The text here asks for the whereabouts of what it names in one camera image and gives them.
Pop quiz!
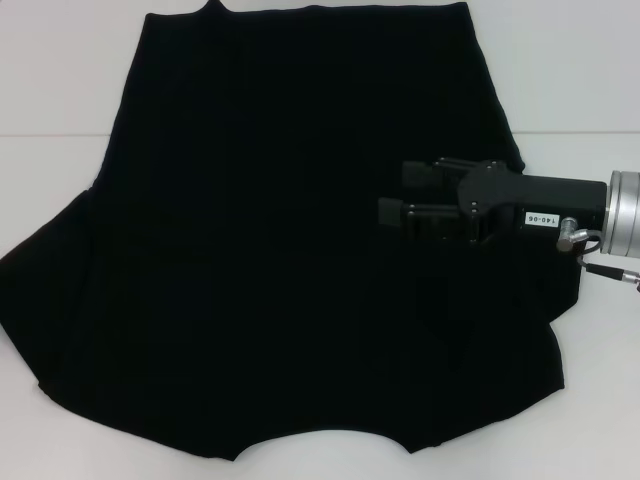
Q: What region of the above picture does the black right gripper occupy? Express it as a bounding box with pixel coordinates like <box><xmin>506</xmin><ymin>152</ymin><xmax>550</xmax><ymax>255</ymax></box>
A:
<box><xmin>378</xmin><ymin>156</ymin><xmax>610</xmax><ymax>247</ymax></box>

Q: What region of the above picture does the black shirt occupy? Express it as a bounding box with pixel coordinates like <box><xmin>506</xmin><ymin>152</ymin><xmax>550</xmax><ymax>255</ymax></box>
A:
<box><xmin>0</xmin><ymin>0</ymin><xmax>584</xmax><ymax>454</ymax></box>

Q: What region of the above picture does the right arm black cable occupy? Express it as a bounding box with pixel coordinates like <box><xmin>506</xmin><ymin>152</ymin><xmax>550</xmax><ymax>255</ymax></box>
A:
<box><xmin>555</xmin><ymin>216</ymin><xmax>640</xmax><ymax>294</ymax></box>

